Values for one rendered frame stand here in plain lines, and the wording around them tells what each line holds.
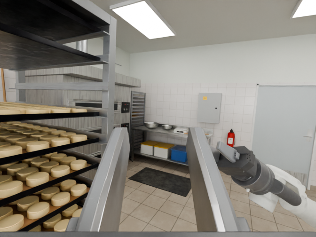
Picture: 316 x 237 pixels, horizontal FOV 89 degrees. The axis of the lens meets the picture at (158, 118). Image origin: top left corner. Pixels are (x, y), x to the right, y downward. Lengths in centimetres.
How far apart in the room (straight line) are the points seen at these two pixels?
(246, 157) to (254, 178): 8
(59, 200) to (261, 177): 57
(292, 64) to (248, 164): 393
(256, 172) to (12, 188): 59
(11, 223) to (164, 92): 423
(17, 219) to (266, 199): 65
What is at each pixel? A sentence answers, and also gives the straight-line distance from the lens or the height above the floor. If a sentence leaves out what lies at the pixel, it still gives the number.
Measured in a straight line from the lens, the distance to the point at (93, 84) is 62.
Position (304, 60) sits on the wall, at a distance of 435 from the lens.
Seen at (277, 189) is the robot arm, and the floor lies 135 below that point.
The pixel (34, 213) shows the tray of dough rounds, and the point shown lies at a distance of 59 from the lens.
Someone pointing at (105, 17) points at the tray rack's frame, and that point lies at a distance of 62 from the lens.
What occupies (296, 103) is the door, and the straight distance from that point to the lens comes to 427.
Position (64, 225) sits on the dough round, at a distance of 67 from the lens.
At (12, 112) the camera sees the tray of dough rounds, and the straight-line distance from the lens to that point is 48.
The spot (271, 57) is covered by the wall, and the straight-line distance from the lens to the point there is 427.
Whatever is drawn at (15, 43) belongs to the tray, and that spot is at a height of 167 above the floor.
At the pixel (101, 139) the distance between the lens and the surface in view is 60.
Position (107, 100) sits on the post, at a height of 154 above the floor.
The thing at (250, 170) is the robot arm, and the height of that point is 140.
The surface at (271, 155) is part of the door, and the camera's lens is 432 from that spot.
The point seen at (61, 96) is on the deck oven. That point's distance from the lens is 252.
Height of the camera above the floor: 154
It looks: 5 degrees down
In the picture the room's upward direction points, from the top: 3 degrees clockwise
